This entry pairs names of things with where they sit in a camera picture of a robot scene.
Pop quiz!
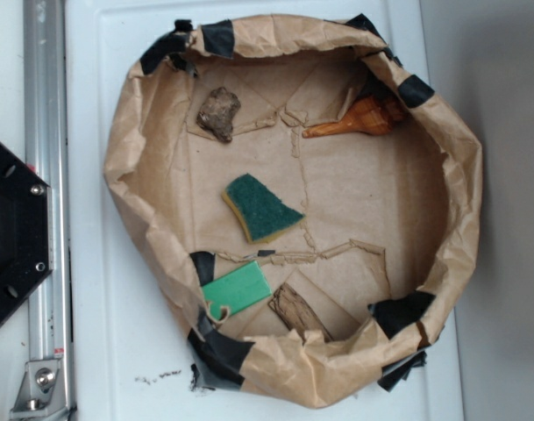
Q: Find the aluminium rail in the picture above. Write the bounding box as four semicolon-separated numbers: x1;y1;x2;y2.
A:
22;0;75;365

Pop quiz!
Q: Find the brown wood piece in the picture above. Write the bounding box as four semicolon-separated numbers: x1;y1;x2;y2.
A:
268;282;333;342

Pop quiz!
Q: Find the brown rock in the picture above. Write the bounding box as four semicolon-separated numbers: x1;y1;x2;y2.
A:
196;87;241;143

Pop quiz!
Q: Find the green block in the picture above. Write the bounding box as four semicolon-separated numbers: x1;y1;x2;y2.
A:
203;261;272;321

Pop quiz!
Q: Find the metal corner bracket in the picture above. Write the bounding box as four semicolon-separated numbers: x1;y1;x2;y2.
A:
10;359;71;420

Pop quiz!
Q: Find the brown paper bag bin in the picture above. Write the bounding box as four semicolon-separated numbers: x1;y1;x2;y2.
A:
104;15;482;408

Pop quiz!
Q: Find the green and yellow sponge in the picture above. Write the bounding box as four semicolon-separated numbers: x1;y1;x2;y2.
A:
222;174;305;244

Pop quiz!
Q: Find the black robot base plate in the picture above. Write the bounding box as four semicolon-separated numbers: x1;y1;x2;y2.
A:
0;142;52;327

